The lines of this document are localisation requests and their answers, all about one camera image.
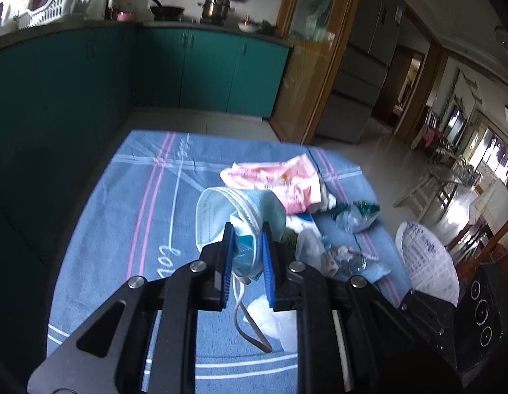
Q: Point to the white blue toothpaste box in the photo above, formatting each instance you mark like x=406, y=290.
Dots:
x=302, y=221

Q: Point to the black wok pan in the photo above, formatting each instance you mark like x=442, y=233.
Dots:
x=166, y=12

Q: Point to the white dish rack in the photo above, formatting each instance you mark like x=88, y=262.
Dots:
x=52, y=11

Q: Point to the wooden bench stool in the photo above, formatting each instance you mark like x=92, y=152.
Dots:
x=438, y=185

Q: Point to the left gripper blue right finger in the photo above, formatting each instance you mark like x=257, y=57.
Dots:
x=268, y=266

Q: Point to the white lined trash basket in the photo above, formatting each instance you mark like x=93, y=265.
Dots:
x=428, y=264

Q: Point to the green clear snack bag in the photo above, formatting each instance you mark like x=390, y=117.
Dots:
x=356, y=216

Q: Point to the blue striped tablecloth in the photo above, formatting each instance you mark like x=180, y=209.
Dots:
x=140, y=220

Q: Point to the teal lower kitchen cabinets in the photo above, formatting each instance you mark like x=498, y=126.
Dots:
x=64, y=93

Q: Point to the grey multi-door refrigerator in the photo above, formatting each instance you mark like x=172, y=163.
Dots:
x=363, y=70

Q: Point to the clear crumpled plastic wrapper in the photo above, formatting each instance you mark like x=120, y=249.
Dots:
x=338, y=262

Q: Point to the white bowl on counter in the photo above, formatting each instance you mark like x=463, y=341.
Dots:
x=249, y=28

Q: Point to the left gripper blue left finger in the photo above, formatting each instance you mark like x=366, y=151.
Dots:
x=226, y=255

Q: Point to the pink bowl on counter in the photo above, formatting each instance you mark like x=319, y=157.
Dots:
x=125, y=16

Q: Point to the wooden sliding door frame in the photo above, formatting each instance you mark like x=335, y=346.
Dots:
x=317, y=32

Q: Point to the pink plastic wrapper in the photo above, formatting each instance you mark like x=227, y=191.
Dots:
x=295, y=182

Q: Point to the steel stock pot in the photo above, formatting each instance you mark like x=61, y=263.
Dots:
x=215, y=11

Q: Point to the light blue face mask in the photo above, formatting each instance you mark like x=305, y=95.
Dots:
x=248, y=211

